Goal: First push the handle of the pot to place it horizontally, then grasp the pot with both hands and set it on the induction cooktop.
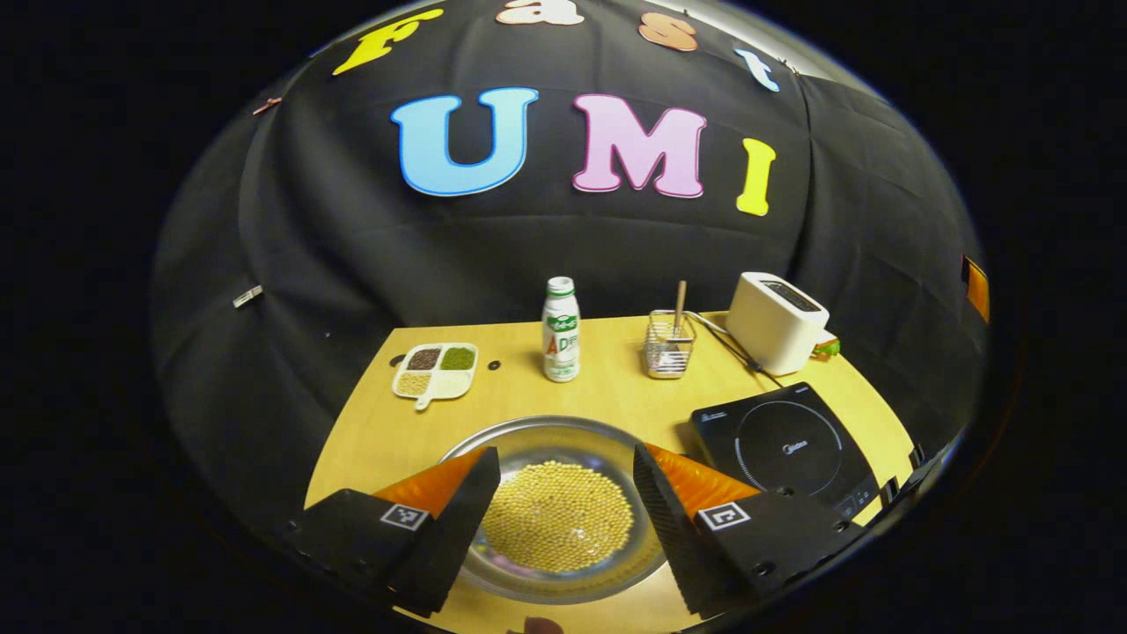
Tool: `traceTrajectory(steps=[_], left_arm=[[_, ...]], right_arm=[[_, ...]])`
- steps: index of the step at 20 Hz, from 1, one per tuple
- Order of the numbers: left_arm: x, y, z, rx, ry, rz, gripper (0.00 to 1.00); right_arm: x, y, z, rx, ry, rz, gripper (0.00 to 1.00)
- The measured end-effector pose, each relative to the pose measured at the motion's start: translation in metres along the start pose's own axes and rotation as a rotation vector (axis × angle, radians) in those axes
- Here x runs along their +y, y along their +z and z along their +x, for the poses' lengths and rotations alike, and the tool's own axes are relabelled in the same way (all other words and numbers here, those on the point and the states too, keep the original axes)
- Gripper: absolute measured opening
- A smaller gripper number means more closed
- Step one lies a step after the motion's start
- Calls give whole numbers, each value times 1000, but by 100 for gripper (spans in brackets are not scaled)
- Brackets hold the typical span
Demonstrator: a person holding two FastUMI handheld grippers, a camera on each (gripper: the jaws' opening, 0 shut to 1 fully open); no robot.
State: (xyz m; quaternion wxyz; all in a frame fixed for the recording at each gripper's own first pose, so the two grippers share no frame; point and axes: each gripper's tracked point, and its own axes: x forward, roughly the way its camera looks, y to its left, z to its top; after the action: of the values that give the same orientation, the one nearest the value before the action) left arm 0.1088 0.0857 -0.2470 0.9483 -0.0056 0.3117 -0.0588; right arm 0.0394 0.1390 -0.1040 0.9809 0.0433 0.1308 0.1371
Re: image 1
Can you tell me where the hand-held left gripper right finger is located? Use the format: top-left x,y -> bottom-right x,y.
632,443 -> 868,617

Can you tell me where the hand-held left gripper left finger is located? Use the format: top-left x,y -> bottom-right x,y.
282,446 -> 501,617

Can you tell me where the steel pot with black handle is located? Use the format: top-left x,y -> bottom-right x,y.
438,415 -> 667,606

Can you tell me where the black induction cooktop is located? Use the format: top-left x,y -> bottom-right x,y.
689,380 -> 881,520

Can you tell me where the pile of yellow soybeans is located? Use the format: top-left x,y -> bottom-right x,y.
480,461 -> 635,575

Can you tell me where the white divided plate with grains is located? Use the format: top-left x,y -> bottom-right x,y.
391,342 -> 479,412

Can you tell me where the white toaster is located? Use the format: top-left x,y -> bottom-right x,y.
726,271 -> 831,377

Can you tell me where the white drink bottle green cap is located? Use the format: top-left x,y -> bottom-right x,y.
541,276 -> 582,383

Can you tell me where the metal wire basket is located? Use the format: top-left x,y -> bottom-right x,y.
644,309 -> 698,380

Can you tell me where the black toaster power cable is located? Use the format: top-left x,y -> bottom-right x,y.
691,310 -> 789,388

